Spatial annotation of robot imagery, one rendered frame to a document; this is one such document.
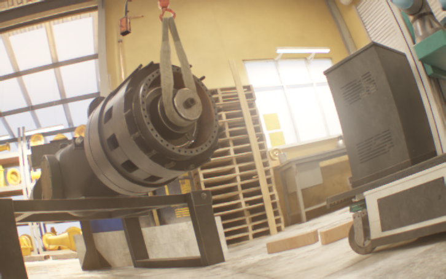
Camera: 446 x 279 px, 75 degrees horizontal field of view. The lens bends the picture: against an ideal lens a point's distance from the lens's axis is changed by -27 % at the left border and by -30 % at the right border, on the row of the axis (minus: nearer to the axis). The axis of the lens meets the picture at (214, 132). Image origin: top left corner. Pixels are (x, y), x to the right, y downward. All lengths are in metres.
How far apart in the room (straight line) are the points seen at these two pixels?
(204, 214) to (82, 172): 1.08
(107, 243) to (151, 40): 4.23
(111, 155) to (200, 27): 5.86
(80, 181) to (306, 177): 4.51
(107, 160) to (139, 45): 5.41
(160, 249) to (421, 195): 3.40
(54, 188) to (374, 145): 2.16
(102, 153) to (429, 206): 1.48
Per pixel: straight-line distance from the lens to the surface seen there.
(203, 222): 2.93
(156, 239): 4.22
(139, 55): 6.99
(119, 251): 4.21
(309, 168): 6.35
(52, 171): 2.74
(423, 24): 1.31
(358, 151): 1.51
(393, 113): 1.40
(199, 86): 1.81
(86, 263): 4.16
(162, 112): 1.65
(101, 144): 1.80
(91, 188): 2.40
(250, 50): 7.46
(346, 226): 2.43
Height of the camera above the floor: 0.33
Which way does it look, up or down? 14 degrees up
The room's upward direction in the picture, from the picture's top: 13 degrees counter-clockwise
